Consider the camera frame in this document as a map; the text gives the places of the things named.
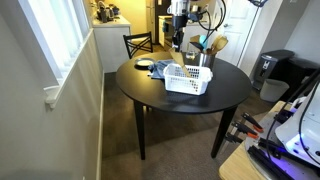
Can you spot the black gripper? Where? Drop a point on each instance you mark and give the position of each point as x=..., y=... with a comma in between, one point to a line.
x=179, y=23

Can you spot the light wooden spatula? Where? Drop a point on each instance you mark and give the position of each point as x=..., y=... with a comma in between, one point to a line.
x=178, y=58

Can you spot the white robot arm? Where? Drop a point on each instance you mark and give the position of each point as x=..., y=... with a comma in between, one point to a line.
x=300, y=136

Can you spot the black spatula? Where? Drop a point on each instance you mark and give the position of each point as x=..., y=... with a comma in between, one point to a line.
x=196, y=46

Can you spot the teal silicone spatula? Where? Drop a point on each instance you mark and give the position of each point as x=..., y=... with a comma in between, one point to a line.
x=203, y=41

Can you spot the white plastic basket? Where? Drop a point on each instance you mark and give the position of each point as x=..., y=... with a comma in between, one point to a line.
x=183, y=87

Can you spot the kitchen stove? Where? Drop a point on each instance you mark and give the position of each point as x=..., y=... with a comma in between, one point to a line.
x=168, y=36

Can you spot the wooden flat utensil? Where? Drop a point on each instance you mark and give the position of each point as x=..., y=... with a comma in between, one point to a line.
x=195, y=38

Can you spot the blue hanging towel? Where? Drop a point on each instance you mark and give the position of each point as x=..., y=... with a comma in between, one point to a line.
x=165, y=27

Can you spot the clear drinking glass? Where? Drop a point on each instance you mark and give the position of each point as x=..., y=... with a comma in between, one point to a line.
x=190, y=56

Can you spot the white kitchen cabinet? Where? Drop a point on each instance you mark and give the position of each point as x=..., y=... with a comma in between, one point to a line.
x=195, y=29

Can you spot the blue cloth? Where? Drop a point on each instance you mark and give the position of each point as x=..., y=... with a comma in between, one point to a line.
x=158, y=68

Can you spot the metal utensil holder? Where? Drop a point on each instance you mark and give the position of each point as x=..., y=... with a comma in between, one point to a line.
x=206, y=61

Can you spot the wooden slotted turner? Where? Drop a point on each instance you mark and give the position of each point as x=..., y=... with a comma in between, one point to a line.
x=212, y=50

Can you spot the small round plate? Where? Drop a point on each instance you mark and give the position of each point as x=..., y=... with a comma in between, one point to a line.
x=145, y=62

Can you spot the black wooden chair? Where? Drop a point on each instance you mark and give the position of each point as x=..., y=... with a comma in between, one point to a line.
x=137, y=35

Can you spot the large wooden spoon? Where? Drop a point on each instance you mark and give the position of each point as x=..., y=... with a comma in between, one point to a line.
x=221, y=42

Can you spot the round black dining table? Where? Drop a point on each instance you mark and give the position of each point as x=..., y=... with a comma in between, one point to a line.
x=226, y=86

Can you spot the white kitchen counter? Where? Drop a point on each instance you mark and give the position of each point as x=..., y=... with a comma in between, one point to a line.
x=111, y=43

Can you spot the white door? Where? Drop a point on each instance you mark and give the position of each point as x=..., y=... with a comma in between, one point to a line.
x=245, y=33

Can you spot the black coffee maker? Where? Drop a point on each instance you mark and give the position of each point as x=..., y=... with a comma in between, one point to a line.
x=104, y=14

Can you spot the black trash can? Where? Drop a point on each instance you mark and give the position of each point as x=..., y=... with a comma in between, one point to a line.
x=270, y=65

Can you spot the small white waste bin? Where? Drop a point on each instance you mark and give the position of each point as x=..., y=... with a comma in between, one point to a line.
x=274, y=90

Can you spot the black clamp orange tip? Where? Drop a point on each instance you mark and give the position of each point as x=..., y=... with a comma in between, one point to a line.
x=252, y=121
x=245, y=130

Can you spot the white window blinds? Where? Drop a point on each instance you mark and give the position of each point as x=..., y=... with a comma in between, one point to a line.
x=56, y=33

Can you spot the black low cabinet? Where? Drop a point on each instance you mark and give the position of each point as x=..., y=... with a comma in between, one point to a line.
x=300, y=71

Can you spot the white window sill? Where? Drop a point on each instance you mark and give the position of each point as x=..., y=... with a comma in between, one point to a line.
x=53, y=95

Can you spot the light wooden robot table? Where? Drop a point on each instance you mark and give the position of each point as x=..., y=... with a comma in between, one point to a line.
x=236, y=166

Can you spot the grey robot mounting plate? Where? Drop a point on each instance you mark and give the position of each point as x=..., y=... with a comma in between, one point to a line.
x=293, y=170

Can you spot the black mounting rail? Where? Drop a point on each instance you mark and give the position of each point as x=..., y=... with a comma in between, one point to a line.
x=266, y=163

